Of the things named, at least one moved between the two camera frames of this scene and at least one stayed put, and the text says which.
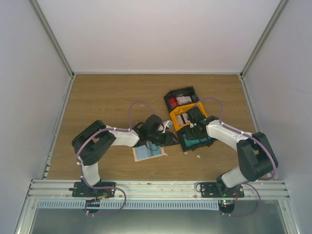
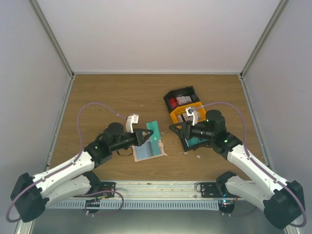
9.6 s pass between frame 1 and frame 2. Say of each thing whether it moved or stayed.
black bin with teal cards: stayed
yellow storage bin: stayed
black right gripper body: moved
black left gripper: moved
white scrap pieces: moved
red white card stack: stayed
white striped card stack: stayed
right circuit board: stayed
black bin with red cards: stayed
